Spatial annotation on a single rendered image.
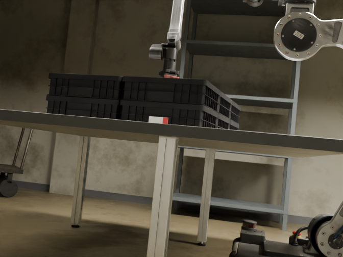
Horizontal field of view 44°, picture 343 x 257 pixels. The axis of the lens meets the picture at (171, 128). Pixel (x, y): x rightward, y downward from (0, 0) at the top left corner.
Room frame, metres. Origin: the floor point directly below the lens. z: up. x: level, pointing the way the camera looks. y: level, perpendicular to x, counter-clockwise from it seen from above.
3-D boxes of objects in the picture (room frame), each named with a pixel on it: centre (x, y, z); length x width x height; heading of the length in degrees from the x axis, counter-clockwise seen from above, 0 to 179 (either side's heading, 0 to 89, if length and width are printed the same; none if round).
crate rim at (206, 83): (2.00, 0.01, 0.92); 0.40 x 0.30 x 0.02; 71
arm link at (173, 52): (1.93, 0.04, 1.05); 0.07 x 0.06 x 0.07; 78
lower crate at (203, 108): (2.00, 0.01, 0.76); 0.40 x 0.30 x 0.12; 71
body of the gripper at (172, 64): (1.93, 0.04, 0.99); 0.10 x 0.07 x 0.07; 20
